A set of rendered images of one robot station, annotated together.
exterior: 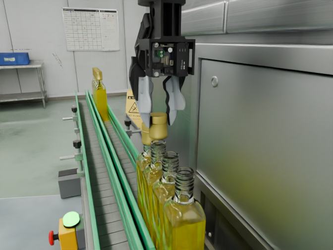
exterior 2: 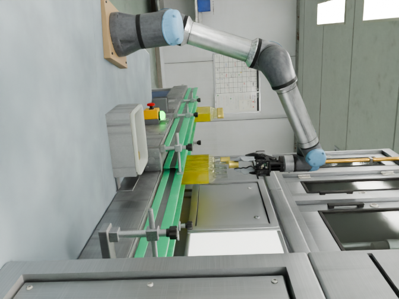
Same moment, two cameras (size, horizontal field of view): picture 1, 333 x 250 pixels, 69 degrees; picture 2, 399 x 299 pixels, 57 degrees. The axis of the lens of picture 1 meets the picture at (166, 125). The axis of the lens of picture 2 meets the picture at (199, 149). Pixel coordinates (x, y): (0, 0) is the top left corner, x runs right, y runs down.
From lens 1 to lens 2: 125 cm
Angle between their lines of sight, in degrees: 17
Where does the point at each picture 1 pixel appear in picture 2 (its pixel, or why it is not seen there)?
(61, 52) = not seen: hidden behind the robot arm
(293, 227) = (212, 212)
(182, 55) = (264, 171)
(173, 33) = (271, 168)
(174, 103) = (243, 170)
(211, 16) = (275, 184)
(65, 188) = (159, 102)
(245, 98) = (249, 197)
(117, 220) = not seen: hidden behind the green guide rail
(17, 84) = not seen: outside the picture
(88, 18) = (249, 80)
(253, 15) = (278, 196)
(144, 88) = (250, 158)
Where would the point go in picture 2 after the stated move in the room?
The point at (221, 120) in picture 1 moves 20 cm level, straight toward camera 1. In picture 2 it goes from (234, 191) to (236, 183)
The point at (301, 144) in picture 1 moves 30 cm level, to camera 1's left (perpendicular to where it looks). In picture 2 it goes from (243, 209) to (239, 136)
